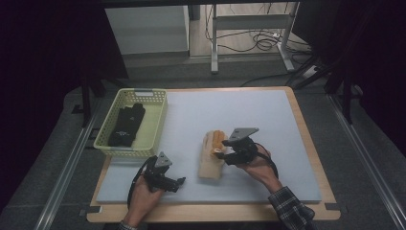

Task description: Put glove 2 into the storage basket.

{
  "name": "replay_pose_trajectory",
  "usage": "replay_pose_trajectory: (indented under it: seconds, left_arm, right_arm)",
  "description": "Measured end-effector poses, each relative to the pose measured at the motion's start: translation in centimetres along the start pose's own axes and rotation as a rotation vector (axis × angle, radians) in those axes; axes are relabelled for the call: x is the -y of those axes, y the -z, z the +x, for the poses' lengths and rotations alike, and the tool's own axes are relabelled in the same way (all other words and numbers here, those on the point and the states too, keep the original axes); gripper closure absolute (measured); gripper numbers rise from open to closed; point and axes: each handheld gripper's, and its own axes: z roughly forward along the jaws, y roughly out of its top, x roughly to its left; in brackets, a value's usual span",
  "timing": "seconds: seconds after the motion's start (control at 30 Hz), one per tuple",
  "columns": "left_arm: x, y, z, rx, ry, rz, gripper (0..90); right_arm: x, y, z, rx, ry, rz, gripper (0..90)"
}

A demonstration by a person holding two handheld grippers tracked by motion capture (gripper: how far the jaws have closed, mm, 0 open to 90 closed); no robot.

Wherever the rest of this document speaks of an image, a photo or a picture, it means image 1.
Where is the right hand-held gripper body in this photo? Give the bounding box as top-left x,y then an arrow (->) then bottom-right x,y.
222,126 -> 260,166

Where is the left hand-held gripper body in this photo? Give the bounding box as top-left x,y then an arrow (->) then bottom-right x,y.
143,150 -> 180,194

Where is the yellow-green plastic basket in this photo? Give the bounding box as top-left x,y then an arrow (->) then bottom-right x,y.
93,87 -> 169,158

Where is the black glove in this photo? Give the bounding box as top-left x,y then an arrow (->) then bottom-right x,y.
107,106 -> 137,148
123,103 -> 147,148

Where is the person's right hand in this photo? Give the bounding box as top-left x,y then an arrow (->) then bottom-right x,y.
237,145 -> 280,194

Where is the person's left hand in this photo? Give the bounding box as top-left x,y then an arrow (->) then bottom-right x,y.
124,176 -> 165,226

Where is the pale blue foam mat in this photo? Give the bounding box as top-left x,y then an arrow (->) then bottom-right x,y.
95,89 -> 323,204

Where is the black tripod stand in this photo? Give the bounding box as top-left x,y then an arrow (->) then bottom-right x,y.
285,54 -> 355,126

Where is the black metal stand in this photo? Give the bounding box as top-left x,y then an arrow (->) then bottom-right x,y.
79,75 -> 108,128

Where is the white cabinet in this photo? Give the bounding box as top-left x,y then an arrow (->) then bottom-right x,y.
104,5 -> 191,56

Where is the dark curtain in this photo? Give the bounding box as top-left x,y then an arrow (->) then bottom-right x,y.
291,0 -> 406,157
0,0 -> 128,212

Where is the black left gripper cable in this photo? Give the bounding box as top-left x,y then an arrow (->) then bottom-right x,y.
126,155 -> 158,210

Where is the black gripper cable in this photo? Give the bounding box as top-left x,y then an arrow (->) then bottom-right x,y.
126,155 -> 158,210
253,142 -> 280,180

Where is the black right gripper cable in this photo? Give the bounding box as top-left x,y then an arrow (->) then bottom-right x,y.
253,142 -> 280,180

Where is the aluminium rail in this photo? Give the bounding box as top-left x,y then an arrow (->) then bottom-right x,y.
327,94 -> 406,230
33,104 -> 103,230

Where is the tangle of black floor cables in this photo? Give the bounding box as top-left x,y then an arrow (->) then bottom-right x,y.
205,4 -> 312,56

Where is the white metal desk frame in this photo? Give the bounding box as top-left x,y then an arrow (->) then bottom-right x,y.
210,2 -> 301,75

